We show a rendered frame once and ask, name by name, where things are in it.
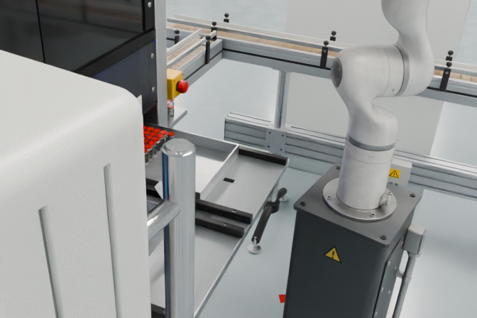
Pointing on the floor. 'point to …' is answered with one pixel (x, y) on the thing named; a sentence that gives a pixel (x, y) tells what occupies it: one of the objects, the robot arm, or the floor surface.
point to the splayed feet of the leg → (266, 219)
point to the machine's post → (155, 114)
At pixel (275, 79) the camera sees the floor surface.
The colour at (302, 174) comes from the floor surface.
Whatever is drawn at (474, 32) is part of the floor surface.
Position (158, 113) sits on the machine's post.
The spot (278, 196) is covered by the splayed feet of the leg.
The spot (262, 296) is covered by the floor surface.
